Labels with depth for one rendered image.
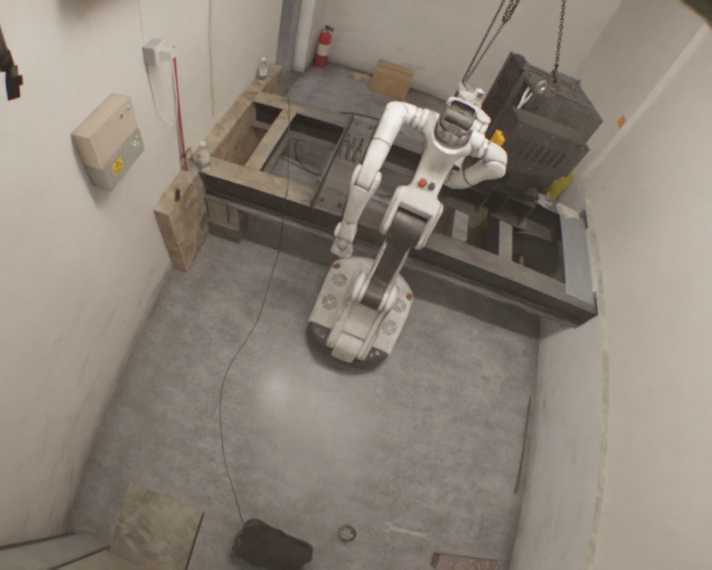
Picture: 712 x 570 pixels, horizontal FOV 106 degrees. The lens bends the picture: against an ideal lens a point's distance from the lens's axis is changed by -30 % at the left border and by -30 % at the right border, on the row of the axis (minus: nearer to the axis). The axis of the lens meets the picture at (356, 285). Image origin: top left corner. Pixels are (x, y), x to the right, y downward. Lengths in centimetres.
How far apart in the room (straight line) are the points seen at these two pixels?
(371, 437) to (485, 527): 102
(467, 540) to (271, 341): 184
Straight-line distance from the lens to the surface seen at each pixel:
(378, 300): 186
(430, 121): 151
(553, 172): 227
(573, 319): 296
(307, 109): 285
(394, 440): 248
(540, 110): 211
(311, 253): 279
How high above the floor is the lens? 235
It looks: 60 degrees down
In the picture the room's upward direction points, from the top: 25 degrees clockwise
